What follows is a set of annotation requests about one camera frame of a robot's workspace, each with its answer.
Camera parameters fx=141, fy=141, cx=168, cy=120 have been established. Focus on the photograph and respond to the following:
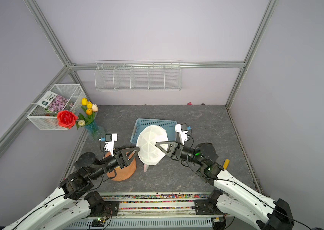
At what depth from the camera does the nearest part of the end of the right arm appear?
53 centimetres

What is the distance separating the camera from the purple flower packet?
2.36 feet

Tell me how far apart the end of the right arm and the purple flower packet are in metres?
0.55
